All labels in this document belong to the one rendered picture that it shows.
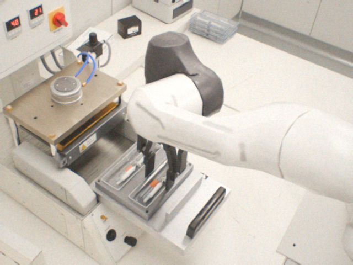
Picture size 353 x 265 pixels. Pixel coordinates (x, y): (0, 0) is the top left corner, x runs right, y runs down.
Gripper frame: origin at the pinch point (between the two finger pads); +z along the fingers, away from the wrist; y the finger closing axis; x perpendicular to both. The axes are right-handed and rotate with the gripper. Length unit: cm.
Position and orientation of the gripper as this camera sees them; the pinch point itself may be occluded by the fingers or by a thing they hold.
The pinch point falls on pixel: (160, 172)
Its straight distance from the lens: 107.4
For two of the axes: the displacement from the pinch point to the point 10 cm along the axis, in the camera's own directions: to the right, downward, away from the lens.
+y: 8.2, 4.4, -3.7
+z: -0.7, 7.2, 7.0
